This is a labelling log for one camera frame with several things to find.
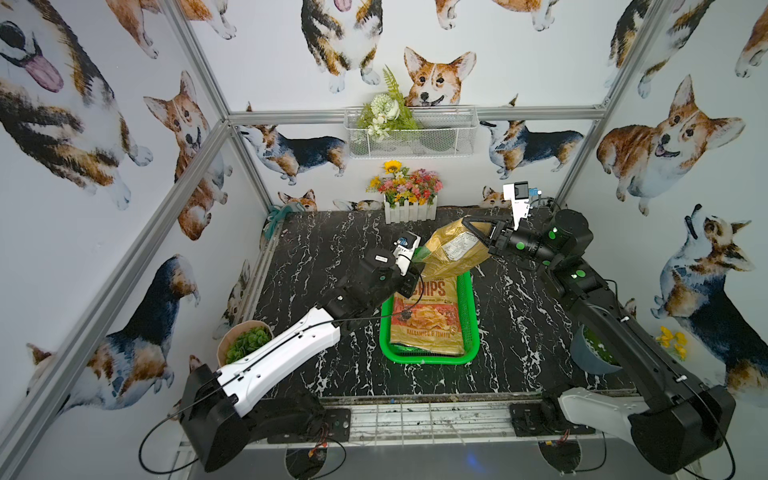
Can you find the tan red CHIPS bag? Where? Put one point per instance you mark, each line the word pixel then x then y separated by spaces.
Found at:
pixel 429 319

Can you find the white green artificial flower bunch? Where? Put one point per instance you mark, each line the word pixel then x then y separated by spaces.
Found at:
pixel 387 112

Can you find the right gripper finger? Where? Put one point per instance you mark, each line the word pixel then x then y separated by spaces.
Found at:
pixel 474 247
pixel 480 223

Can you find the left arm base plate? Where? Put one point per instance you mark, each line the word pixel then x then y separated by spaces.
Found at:
pixel 334 423

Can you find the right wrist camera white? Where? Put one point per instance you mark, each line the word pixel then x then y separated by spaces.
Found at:
pixel 518 194

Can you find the grey blue pot right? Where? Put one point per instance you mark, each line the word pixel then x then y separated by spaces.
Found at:
pixel 589 354

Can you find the white picket fence flower box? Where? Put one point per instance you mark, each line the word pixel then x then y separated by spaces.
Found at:
pixel 408 195

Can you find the green plastic basket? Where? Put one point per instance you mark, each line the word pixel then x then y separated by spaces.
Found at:
pixel 466 318

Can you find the white wire wall basket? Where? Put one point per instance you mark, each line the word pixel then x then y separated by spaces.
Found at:
pixel 429 132

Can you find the brown pot with green plant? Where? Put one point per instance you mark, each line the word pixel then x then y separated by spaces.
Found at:
pixel 242 340

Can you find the yellow artificial flowers right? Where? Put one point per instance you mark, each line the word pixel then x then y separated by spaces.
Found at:
pixel 673 342

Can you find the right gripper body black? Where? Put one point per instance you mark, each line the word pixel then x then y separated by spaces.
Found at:
pixel 498 233

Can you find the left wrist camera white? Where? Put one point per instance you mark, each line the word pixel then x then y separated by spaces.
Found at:
pixel 405 247

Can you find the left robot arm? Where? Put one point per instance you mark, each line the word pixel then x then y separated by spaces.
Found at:
pixel 224 410

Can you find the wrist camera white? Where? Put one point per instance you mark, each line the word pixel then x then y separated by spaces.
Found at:
pixel 405 247
pixel 518 194

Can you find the teal cloth in corner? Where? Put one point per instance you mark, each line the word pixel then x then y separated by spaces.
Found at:
pixel 275 216

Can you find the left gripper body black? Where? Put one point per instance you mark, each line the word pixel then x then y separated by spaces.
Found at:
pixel 409 281

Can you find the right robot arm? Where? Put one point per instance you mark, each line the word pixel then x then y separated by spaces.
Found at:
pixel 677 419

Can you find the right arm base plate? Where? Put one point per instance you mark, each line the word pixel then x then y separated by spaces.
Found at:
pixel 531 419

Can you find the tan sour cream chips bag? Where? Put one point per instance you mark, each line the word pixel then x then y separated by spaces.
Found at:
pixel 443 254

